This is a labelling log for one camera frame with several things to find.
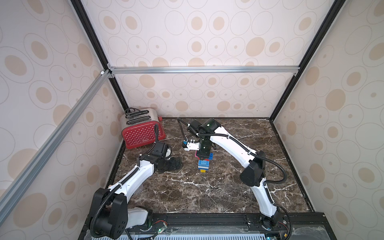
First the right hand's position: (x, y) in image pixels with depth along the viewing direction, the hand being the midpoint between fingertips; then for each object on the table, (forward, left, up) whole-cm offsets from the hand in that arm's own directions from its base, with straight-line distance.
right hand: (207, 152), depth 84 cm
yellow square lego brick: (-5, +2, -14) cm, 15 cm away
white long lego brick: (-5, +2, -8) cm, 10 cm away
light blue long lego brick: (-5, +2, -3) cm, 6 cm away
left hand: (-6, +15, -4) cm, 17 cm away
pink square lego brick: (-7, +6, +10) cm, 13 cm away
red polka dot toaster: (+14, +43, +5) cm, 45 cm away
